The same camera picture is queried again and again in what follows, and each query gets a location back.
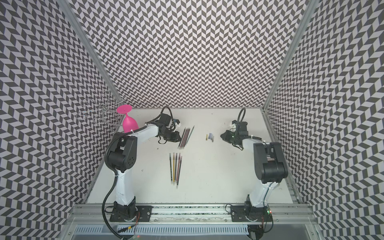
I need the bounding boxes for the black pencil purple cap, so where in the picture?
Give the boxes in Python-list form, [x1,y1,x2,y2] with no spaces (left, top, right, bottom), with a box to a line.
[175,153,178,184]

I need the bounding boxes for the dark blue pencil purple cap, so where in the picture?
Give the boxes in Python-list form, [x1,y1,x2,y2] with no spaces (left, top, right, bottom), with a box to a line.
[177,155,183,182]

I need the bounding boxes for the teal pencil clear cap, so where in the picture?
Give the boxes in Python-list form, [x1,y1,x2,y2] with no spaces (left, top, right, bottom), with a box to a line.
[181,128,191,149]

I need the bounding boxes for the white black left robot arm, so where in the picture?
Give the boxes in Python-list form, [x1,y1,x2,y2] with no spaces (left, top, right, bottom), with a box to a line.
[102,105,182,222]

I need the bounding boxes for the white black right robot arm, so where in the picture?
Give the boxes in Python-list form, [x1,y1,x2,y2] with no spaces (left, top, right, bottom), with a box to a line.
[221,108,289,223]

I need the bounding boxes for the pink plastic wine glass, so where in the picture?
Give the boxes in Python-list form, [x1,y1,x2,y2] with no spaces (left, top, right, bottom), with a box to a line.
[117,105,139,133]

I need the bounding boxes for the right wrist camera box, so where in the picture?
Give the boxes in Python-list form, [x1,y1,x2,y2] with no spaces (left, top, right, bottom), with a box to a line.
[230,120,238,131]

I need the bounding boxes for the wire glass rack stand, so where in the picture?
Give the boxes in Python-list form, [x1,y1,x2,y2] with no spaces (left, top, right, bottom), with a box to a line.
[75,92,126,130]

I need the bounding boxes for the aluminium corner post left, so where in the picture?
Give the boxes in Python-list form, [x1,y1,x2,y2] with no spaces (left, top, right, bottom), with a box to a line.
[57,0,122,101]

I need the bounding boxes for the aluminium corner post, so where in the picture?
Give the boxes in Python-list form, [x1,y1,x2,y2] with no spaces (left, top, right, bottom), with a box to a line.
[262,0,320,112]
[57,0,122,101]

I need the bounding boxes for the aluminium corner post right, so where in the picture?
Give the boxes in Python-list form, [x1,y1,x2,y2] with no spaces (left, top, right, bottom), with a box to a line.
[262,0,320,112]

